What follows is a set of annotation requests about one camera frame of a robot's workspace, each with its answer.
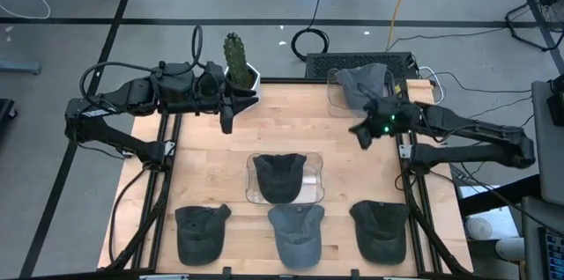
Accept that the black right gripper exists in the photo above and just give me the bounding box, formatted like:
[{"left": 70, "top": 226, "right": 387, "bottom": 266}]
[{"left": 349, "top": 83, "right": 425, "bottom": 151}]

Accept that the grey baseball cap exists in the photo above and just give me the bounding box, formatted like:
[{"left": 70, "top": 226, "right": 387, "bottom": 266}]
[
  {"left": 335, "top": 63, "right": 390, "bottom": 112},
  {"left": 267, "top": 203, "right": 326, "bottom": 271}
]

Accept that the white roll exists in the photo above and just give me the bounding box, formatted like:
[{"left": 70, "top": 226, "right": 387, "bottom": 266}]
[
  {"left": 464, "top": 217, "right": 495, "bottom": 242},
  {"left": 494, "top": 236, "right": 527, "bottom": 263}
]

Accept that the yellow cable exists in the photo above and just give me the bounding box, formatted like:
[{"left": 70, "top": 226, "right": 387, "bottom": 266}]
[{"left": 385, "top": 0, "right": 419, "bottom": 53}]

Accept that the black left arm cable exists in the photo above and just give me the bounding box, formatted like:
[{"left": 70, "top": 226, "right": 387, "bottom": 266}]
[{"left": 78, "top": 24, "right": 205, "bottom": 102}]

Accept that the black metal bar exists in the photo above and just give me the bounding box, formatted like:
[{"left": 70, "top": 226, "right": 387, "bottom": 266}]
[{"left": 457, "top": 173, "right": 541, "bottom": 217}]

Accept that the black baseball cap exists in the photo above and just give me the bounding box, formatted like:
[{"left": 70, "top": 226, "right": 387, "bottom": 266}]
[
  {"left": 174, "top": 203, "right": 233, "bottom": 268},
  {"left": 348, "top": 200, "right": 412, "bottom": 267},
  {"left": 252, "top": 152, "right": 308, "bottom": 205}
]

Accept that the black perforated computer case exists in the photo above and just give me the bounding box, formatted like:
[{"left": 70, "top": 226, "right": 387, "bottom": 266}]
[{"left": 304, "top": 51, "right": 419, "bottom": 81}]

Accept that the black base cable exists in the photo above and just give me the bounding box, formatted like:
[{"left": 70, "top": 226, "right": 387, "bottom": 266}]
[{"left": 108, "top": 166, "right": 153, "bottom": 266}]

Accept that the clear plastic bin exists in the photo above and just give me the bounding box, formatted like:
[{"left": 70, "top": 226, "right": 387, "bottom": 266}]
[
  {"left": 245, "top": 151, "right": 326, "bottom": 206},
  {"left": 326, "top": 67, "right": 398, "bottom": 120}
]

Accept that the black desk device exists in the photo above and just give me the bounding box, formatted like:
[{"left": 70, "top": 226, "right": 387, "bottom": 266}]
[{"left": 545, "top": 74, "right": 564, "bottom": 129}]

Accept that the black coiled floor cable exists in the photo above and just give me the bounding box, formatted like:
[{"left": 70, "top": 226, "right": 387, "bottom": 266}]
[{"left": 290, "top": 0, "right": 331, "bottom": 63}]

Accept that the grey metal foot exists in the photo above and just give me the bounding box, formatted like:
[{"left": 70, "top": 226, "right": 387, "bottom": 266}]
[{"left": 0, "top": 60, "right": 42, "bottom": 76}]

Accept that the green cactus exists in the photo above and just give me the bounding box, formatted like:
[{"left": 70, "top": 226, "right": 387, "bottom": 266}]
[{"left": 222, "top": 31, "right": 250, "bottom": 88}]

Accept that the thin black floor cable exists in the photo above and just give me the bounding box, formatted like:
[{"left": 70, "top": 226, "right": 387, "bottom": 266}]
[
  {"left": 387, "top": 26, "right": 509, "bottom": 52},
  {"left": 428, "top": 70, "right": 533, "bottom": 95}
]

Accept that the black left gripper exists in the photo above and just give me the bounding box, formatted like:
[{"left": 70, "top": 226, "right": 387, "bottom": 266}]
[{"left": 197, "top": 61, "right": 261, "bottom": 136}]

